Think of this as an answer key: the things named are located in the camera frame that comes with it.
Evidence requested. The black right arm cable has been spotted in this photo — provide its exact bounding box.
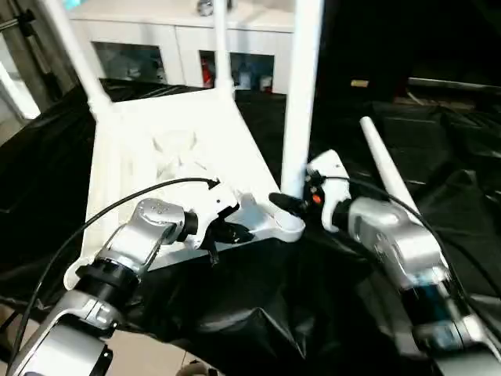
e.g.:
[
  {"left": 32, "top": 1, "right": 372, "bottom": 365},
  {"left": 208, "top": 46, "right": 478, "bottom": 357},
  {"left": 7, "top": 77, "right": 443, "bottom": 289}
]
[{"left": 325, "top": 177, "right": 501, "bottom": 318}]

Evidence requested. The white plastic table leg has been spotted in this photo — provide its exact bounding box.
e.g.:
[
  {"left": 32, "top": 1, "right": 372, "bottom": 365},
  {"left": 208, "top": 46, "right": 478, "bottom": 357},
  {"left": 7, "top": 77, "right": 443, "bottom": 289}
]
[
  {"left": 359, "top": 116, "right": 424, "bottom": 230},
  {"left": 211, "top": 0, "right": 236, "bottom": 100},
  {"left": 41, "top": 0, "right": 115, "bottom": 120},
  {"left": 279, "top": 0, "right": 325, "bottom": 201}
]

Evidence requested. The white cabinet with glass doors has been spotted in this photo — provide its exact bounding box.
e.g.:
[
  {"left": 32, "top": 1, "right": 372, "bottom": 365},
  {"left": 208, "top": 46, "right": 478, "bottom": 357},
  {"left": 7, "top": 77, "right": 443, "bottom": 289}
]
[{"left": 67, "top": 0, "right": 297, "bottom": 95}]

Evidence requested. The white plastic table top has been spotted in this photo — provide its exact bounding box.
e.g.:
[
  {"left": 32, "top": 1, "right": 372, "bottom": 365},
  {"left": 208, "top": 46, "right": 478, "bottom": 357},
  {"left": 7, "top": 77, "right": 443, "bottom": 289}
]
[{"left": 63, "top": 85, "right": 307, "bottom": 293}]

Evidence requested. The grey horizontal rail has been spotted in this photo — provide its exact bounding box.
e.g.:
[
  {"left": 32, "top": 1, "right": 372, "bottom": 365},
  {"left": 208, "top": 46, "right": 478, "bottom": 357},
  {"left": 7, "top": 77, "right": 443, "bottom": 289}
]
[{"left": 407, "top": 76, "right": 501, "bottom": 92}]

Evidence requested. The black work mat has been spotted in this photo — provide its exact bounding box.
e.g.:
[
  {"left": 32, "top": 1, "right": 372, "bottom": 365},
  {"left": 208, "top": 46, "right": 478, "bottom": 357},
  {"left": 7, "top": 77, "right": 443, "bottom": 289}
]
[{"left": 0, "top": 77, "right": 501, "bottom": 375}]

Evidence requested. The red bottle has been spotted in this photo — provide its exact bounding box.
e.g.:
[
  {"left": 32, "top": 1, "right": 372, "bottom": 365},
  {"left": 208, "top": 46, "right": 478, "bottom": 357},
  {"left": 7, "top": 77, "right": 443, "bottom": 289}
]
[{"left": 200, "top": 60, "right": 217, "bottom": 89}]

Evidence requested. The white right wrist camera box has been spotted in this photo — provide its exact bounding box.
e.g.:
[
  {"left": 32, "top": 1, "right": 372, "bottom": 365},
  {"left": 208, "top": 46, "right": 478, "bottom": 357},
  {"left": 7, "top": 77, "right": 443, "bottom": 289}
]
[{"left": 305, "top": 150, "right": 351, "bottom": 234}]

